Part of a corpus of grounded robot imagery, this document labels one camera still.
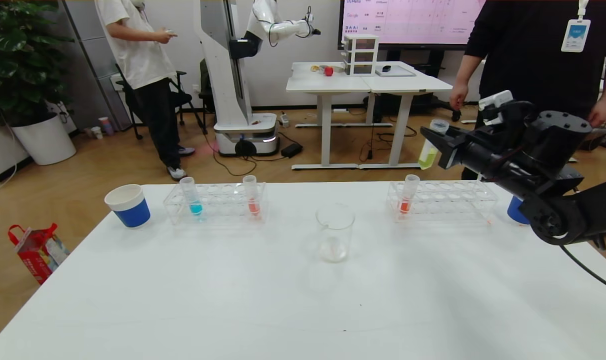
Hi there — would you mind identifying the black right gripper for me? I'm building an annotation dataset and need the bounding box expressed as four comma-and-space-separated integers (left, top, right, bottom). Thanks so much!
419, 124, 512, 182

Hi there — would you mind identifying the test tube with yellow pigment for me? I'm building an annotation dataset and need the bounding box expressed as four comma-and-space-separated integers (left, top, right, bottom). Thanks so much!
418, 119, 450, 170

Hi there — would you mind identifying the test tube with red pigment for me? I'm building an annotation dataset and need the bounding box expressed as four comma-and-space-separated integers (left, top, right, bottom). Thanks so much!
242, 175, 261, 217
398, 174, 421, 216

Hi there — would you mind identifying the clear plastic test tube rack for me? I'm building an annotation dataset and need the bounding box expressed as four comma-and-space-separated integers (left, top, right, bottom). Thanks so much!
163, 182, 269, 226
386, 180, 499, 223

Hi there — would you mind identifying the clear glass beaker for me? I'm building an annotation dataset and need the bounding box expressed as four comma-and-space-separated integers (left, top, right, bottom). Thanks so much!
315, 203, 356, 263

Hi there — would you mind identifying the test tube with blue pigment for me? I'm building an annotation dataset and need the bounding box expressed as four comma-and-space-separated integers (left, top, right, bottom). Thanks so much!
179, 177, 204, 217

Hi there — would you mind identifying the grey tablet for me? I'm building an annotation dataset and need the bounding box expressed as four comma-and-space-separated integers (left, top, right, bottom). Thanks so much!
374, 65, 416, 78

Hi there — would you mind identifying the blue white paper cup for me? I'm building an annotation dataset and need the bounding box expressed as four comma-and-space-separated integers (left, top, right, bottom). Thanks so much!
507, 196, 531, 226
104, 184, 151, 229

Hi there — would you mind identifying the white drawer unit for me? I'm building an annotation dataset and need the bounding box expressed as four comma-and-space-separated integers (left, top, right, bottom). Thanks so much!
342, 34, 379, 77

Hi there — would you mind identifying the large display screen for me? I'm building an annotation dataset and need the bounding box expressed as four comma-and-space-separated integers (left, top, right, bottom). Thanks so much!
337, 0, 488, 51

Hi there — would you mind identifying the person in black clothes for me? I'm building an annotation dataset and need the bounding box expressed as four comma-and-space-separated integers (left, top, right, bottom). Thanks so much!
449, 0, 606, 181

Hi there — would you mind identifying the blue id badge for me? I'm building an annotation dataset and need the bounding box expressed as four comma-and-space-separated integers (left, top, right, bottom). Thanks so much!
561, 19, 592, 53

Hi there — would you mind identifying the white humanoid robot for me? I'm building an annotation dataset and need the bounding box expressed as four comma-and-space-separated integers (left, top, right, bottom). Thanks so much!
193, 0, 322, 157

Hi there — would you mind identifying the black office chair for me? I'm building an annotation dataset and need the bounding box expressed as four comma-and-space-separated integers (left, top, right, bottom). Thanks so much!
115, 62, 209, 141

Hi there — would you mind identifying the person in white shirt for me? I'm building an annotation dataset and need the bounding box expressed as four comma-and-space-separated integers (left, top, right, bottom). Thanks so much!
94, 0, 196, 182

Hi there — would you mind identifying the grey metal cabinet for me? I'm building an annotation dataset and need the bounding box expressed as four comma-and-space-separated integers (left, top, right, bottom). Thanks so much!
63, 0, 134, 132

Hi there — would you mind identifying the white plant pot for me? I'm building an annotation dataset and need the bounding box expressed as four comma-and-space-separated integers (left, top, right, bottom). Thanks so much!
11, 112, 77, 166

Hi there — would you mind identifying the red shopping bag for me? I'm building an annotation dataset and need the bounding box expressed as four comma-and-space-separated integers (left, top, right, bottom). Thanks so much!
8, 224, 70, 286

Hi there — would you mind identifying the green leafy plant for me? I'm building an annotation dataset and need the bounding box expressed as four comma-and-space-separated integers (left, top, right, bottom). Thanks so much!
0, 0, 76, 128

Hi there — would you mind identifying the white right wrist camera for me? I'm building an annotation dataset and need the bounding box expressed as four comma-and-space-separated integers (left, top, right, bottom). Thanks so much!
478, 90, 515, 126

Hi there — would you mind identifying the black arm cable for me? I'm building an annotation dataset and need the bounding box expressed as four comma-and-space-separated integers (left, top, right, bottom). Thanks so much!
560, 243, 606, 296

